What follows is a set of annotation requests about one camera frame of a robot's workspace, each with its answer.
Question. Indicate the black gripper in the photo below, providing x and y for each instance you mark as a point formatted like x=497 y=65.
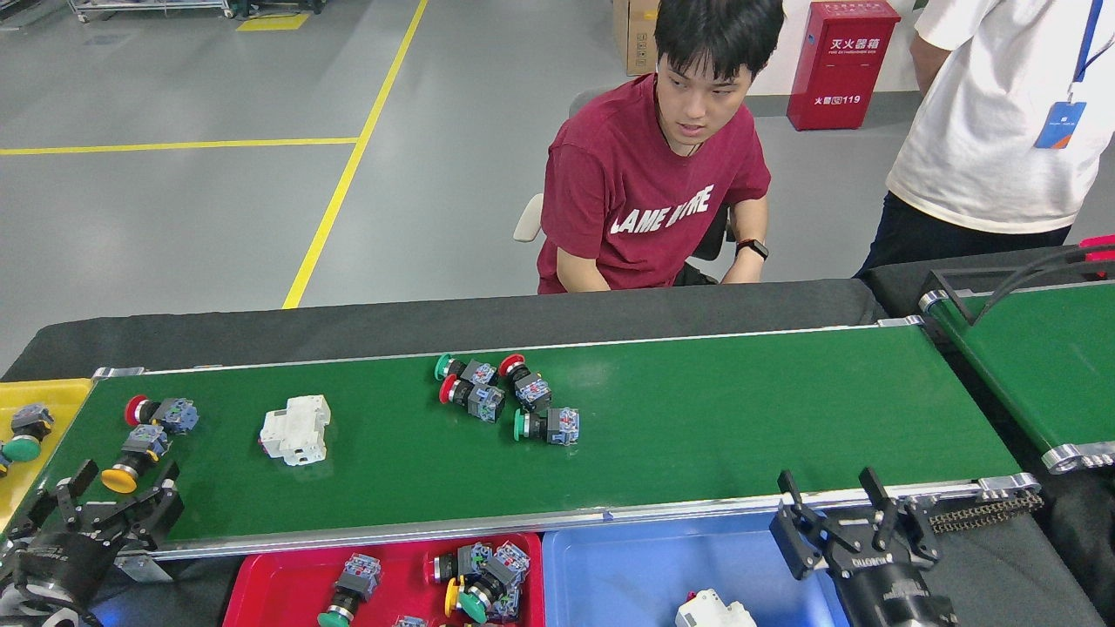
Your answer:
x=61 y=566
x=884 y=583

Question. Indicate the yellow push button switch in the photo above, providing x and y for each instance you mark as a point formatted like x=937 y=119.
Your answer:
x=122 y=477
x=451 y=596

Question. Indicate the white circuit breaker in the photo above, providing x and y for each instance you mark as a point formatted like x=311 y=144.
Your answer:
x=296 y=431
x=710 y=610

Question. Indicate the red push button switch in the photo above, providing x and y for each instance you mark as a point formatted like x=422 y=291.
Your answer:
x=531 y=392
x=453 y=564
x=483 y=402
x=409 y=622
x=174 y=415

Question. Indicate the yellow plastic tray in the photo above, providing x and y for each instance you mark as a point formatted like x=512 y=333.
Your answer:
x=35 y=392

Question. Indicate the red plastic tray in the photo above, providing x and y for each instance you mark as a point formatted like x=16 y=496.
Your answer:
x=279 y=592

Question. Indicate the long green conveyor belt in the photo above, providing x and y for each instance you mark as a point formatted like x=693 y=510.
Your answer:
x=697 y=418

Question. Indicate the blue plastic tray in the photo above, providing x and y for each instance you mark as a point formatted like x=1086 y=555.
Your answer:
x=653 y=566

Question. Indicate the short green conveyor belt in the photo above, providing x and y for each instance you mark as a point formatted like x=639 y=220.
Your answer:
x=1045 y=374

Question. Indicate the seated person's left hand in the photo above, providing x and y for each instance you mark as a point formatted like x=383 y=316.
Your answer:
x=742 y=272

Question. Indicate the black table cloth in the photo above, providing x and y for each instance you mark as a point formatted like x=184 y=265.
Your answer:
x=261 y=335

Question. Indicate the black wrist watch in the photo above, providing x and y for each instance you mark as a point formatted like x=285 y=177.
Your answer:
x=753 y=248

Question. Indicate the red plastic crate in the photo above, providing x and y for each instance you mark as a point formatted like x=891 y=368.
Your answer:
x=1103 y=241

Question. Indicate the seated person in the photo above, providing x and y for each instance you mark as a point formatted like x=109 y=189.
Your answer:
x=645 y=174

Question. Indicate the standing person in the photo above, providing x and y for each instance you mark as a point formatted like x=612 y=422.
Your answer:
x=976 y=131

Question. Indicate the white office chair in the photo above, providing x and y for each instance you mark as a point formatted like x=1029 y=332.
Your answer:
x=527 y=218

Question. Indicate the red fire extinguisher box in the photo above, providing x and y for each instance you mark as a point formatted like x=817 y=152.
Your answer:
x=841 y=70

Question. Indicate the metal cart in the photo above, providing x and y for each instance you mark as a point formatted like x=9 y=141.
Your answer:
x=148 y=7

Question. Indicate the brown cardboard box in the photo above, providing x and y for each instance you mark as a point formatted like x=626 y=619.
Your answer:
x=634 y=39

